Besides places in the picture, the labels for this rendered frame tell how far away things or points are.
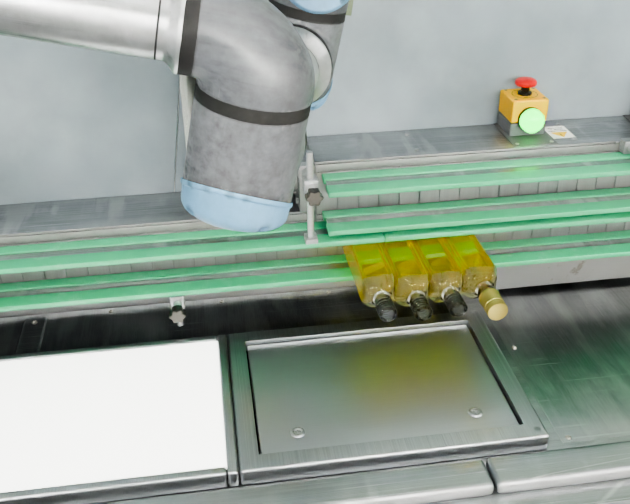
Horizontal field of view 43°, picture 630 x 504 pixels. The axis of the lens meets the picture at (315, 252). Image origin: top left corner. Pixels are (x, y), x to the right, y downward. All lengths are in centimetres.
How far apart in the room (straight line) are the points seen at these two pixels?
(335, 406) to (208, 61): 71
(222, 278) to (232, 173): 69
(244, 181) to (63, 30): 21
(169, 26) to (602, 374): 102
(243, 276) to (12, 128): 49
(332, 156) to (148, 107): 34
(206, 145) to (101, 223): 71
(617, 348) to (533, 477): 42
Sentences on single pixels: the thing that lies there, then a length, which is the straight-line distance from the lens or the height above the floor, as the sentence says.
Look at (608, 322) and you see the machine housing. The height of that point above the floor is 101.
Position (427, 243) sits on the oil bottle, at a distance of 144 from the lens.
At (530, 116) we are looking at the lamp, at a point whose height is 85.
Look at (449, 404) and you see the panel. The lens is 133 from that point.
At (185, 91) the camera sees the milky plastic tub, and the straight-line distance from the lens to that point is 140.
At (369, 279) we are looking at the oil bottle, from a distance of 132.
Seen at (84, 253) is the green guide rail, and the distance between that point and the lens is 144.
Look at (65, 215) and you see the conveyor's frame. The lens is 153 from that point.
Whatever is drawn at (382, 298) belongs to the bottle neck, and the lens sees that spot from 130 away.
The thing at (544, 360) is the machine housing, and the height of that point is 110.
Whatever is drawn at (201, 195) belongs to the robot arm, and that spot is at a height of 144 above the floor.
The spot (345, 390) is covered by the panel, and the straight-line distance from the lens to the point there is 134.
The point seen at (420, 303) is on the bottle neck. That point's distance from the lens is 130.
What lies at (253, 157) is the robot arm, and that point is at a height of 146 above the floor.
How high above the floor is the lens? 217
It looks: 59 degrees down
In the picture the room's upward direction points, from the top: 164 degrees clockwise
